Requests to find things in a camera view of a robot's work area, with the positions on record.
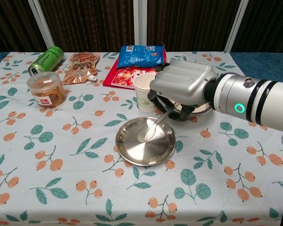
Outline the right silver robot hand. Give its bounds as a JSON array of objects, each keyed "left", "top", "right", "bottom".
[{"left": 148, "top": 60, "right": 218, "bottom": 122}]

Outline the metal spoon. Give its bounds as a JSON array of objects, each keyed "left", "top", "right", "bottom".
[{"left": 136, "top": 109, "right": 174, "bottom": 142}]

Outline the steel bowl of rice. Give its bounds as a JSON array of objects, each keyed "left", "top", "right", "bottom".
[{"left": 167, "top": 100, "right": 214, "bottom": 116}]

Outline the white floral paper cup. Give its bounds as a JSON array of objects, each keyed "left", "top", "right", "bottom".
[{"left": 133, "top": 74, "right": 161, "bottom": 113}]

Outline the round steel plate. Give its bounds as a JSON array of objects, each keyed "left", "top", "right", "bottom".
[{"left": 115, "top": 117, "right": 176, "bottom": 167}]

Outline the blue snack bag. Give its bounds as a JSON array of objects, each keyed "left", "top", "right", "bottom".
[{"left": 117, "top": 44, "right": 167, "bottom": 69}]

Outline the red snack package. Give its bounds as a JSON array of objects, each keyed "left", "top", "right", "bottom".
[{"left": 102, "top": 65, "right": 165, "bottom": 89}]

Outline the brown spouted drink pouch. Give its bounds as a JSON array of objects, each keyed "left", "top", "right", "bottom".
[{"left": 62, "top": 52, "right": 100, "bottom": 85}]

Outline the floral fruit print tablecloth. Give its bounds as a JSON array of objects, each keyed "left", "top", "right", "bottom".
[{"left": 0, "top": 50, "right": 283, "bottom": 226}]

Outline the clear jar of rubber bands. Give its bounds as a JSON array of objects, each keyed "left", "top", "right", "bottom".
[{"left": 26, "top": 72, "right": 67, "bottom": 109}]

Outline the green drink can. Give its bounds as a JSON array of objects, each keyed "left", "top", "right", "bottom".
[{"left": 28, "top": 46, "right": 65, "bottom": 77}]

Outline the white metal frame post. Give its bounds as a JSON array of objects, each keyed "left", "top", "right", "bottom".
[
  {"left": 133, "top": 0, "right": 148, "bottom": 47},
  {"left": 223, "top": 0, "right": 250, "bottom": 53},
  {"left": 28, "top": 0, "right": 56, "bottom": 48}
]

